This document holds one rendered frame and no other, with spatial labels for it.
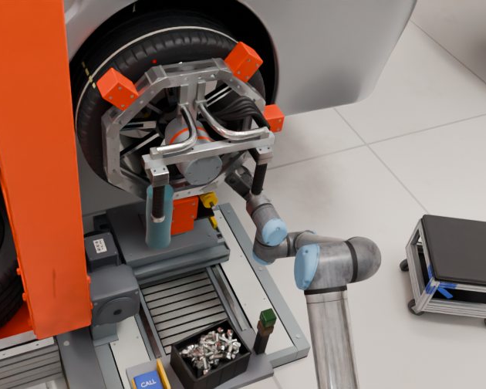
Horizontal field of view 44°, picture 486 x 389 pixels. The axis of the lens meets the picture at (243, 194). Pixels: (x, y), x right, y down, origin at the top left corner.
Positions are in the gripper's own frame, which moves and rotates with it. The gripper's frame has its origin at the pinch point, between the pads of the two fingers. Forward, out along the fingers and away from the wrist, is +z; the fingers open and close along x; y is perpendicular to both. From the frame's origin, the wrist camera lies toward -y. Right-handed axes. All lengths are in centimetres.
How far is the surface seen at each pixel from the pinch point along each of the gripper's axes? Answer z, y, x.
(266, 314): -66, -14, -11
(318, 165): 47, 102, 12
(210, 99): 5.1, -26.1, 13.0
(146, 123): 4.1, -38.6, -6.5
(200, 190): -5.8, -6.9, -13.1
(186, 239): 2.2, 19.1, -39.4
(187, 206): -7.4, -6.9, -20.6
